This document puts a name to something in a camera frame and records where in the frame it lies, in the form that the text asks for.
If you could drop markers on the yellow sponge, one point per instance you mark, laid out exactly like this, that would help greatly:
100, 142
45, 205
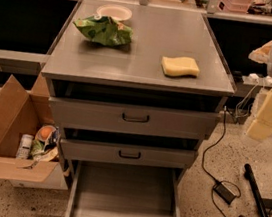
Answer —
180, 66

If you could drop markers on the grey top drawer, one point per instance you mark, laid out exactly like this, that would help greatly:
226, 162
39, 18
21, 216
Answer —
111, 117

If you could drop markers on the grey metal drawer cabinet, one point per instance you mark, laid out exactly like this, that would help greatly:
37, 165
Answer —
132, 74

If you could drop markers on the grey open bottom drawer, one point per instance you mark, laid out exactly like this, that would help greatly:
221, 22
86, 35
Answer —
112, 190

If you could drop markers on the grey middle drawer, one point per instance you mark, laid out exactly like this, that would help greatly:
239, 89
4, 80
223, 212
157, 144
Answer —
128, 154

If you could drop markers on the white power strip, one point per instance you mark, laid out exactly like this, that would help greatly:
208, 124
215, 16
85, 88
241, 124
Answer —
255, 79

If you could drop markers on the pink plastic container stack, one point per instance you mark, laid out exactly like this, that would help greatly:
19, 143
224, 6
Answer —
238, 6

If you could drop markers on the black power adapter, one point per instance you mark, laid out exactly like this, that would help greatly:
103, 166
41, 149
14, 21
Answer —
224, 193

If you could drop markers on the black metal floor bar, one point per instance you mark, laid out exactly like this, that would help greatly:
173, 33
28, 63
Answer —
249, 175

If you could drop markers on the white paper plate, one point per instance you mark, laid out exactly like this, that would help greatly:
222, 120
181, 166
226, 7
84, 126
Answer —
117, 12

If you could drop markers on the green crumpled chip bag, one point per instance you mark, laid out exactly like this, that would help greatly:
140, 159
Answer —
104, 30

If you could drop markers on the brown cardboard box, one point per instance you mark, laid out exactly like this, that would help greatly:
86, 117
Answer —
23, 113

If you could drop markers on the white spray can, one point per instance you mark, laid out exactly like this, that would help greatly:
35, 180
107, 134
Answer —
25, 145

